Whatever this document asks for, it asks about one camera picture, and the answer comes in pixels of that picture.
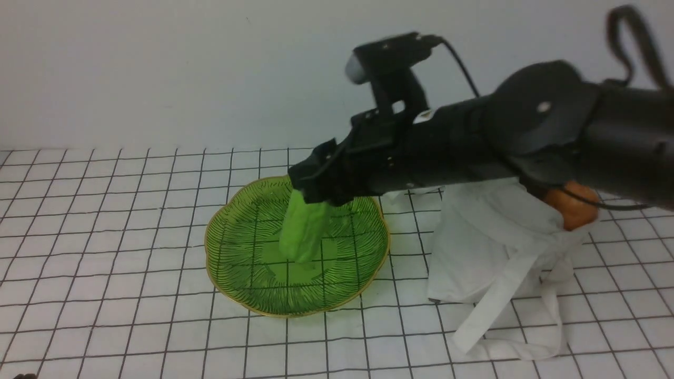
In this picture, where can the green glass plate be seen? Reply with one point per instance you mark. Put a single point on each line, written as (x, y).
(245, 264)

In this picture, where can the white cloth bag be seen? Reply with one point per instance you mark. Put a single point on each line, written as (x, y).
(496, 241)

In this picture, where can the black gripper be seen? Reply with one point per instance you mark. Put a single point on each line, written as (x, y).
(368, 162)

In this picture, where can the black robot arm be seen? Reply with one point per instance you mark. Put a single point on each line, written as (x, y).
(544, 124)

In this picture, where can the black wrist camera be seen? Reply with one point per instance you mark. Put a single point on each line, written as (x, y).
(387, 65)

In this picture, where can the orange tomato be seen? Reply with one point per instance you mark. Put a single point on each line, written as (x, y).
(574, 213)

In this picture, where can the light green pepper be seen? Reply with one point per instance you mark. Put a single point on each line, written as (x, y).
(303, 229)

